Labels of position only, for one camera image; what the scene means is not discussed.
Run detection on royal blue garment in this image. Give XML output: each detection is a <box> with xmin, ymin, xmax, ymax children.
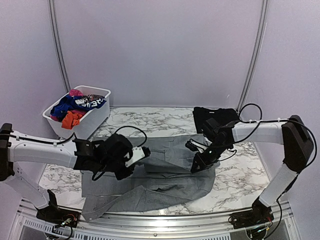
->
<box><xmin>50</xmin><ymin>95</ymin><xmax>76</xmax><ymax>118</ymax></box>

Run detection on orange garment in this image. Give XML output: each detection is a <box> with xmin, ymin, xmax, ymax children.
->
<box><xmin>61</xmin><ymin>111</ymin><xmax>83</xmax><ymax>130</ymax></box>

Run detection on blue white printed garment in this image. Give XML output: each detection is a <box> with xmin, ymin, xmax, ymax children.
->
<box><xmin>72</xmin><ymin>94</ymin><xmax>107</xmax><ymax>111</ymax></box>

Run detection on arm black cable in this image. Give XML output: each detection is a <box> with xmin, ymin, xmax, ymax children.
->
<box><xmin>0</xmin><ymin>132</ymin><xmax>77</xmax><ymax>146</ymax></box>
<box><xmin>238</xmin><ymin>103</ymin><xmax>264</xmax><ymax>123</ymax></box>

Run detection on aluminium frame post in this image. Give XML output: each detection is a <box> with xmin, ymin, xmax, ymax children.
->
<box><xmin>236</xmin><ymin>0</ymin><xmax>270</xmax><ymax>111</ymax></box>
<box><xmin>47</xmin><ymin>0</ymin><xmax>71</xmax><ymax>92</ymax></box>

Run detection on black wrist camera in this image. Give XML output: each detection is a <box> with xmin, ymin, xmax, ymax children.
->
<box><xmin>201</xmin><ymin>118</ymin><xmax>221</xmax><ymax>142</ymax></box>
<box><xmin>104</xmin><ymin>133</ymin><xmax>133</xmax><ymax>162</ymax></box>

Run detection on grey garment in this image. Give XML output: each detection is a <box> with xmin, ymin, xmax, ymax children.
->
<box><xmin>81</xmin><ymin>134</ymin><xmax>216</xmax><ymax>221</ymax></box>

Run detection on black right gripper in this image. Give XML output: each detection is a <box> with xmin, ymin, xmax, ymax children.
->
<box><xmin>190</xmin><ymin>139</ymin><xmax>231</xmax><ymax>173</ymax></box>

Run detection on right aluminium frame post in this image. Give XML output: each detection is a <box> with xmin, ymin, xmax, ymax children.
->
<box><xmin>236</xmin><ymin>0</ymin><xmax>270</xmax><ymax>111</ymax></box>

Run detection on aluminium front rail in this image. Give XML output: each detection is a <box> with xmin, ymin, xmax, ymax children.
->
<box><xmin>8</xmin><ymin>199</ymin><xmax>301</xmax><ymax>240</ymax></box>

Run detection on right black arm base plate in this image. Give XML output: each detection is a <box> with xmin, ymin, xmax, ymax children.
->
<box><xmin>228</xmin><ymin>210</ymin><xmax>274</xmax><ymax>229</ymax></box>

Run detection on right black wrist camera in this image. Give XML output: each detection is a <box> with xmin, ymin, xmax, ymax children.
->
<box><xmin>201</xmin><ymin>118</ymin><xmax>221</xmax><ymax>142</ymax></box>

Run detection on black trousers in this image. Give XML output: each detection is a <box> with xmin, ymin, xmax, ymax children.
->
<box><xmin>192</xmin><ymin>106</ymin><xmax>240</xmax><ymax>134</ymax></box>

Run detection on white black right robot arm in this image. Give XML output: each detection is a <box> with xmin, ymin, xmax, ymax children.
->
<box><xmin>185</xmin><ymin>115</ymin><xmax>317</xmax><ymax>224</ymax></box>

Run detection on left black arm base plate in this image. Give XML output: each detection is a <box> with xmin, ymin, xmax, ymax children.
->
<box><xmin>36</xmin><ymin>207</ymin><xmax>81</xmax><ymax>228</ymax></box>

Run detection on left aluminium frame post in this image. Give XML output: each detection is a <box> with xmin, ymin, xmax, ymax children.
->
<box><xmin>47</xmin><ymin>0</ymin><xmax>71</xmax><ymax>92</ymax></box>

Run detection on white plastic laundry basket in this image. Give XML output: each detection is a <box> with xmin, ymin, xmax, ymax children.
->
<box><xmin>42</xmin><ymin>85</ymin><xmax>111</xmax><ymax>139</ymax></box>

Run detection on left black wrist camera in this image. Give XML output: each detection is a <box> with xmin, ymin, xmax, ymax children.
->
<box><xmin>104</xmin><ymin>133</ymin><xmax>133</xmax><ymax>162</ymax></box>

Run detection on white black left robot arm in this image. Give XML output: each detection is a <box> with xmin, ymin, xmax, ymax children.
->
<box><xmin>0</xmin><ymin>123</ymin><xmax>146</xmax><ymax>223</ymax></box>

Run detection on pink garment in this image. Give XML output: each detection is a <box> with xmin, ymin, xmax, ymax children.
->
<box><xmin>68</xmin><ymin>89</ymin><xmax>84</xmax><ymax>97</ymax></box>

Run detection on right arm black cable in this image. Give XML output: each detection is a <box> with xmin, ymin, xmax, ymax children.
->
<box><xmin>238</xmin><ymin>103</ymin><xmax>264</xmax><ymax>123</ymax></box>

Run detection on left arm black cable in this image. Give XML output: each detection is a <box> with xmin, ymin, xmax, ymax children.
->
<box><xmin>0</xmin><ymin>132</ymin><xmax>77</xmax><ymax>146</ymax></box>

